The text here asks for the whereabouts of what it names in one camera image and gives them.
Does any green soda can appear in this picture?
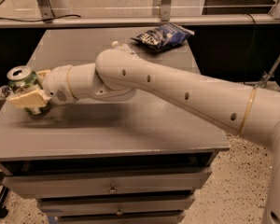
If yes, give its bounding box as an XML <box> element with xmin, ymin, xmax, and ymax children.
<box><xmin>7</xmin><ymin>66</ymin><xmax>49</xmax><ymax>116</ymax></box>

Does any middle drawer with knob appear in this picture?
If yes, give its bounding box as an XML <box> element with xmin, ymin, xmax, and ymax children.
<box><xmin>37</xmin><ymin>193</ymin><xmax>194</xmax><ymax>217</ymax></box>

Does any drawer with knob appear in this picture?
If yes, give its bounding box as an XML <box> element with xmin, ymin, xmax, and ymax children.
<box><xmin>37</xmin><ymin>193</ymin><xmax>194</xmax><ymax>217</ymax></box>
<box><xmin>3</xmin><ymin>167</ymin><xmax>212</xmax><ymax>199</ymax></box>

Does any grey drawer cabinet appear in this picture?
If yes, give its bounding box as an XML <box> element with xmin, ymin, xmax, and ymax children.
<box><xmin>0</xmin><ymin>26</ymin><xmax>231</xmax><ymax>224</ymax></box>

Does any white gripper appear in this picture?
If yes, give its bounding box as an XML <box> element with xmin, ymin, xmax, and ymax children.
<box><xmin>7</xmin><ymin>65</ymin><xmax>77</xmax><ymax>108</ymax></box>

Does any blue chip bag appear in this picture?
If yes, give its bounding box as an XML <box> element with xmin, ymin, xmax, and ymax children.
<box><xmin>133</xmin><ymin>23</ymin><xmax>195</xmax><ymax>51</ymax></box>

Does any metal rail frame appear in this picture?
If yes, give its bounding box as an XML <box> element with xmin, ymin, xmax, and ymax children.
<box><xmin>0</xmin><ymin>0</ymin><xmax>280</xmax><ymax>28</ymax></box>

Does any black hanging cable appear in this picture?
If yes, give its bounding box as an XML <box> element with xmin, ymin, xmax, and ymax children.
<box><xmin>242</xmin><ymin>13</ymin><xmax>258</xmax><ymax>86</ymax></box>

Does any bottom drawer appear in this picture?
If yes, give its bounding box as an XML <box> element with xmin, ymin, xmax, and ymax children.
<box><xmin>58</xmin><ymin>211</ymin><xmax>185</xmax><ymax>224</ymax></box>

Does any clear plastic water bottle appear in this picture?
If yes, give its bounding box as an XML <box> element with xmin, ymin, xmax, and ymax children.
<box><xmin>111</xmin><ymin>41</ymin><xmax>135</xmax><ymax>55</ymax></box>

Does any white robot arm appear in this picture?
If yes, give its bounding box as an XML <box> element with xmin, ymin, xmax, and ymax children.
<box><xmin>7</xmin><ymin>49</ymin><xmax>280</xmax><ymax>224</ymax></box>

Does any black cable on ledge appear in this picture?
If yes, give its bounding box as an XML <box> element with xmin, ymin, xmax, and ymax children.
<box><xmin>0</xmin><ymin>14</ymin><xmax>82</xmax><ymax>23</ymax></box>

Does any top drawer with knob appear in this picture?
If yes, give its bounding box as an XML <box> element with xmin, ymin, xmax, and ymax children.
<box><xmin>3</xmin><ymin>167</ymin><xmax>212</xmax><ymax>199</ymax></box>

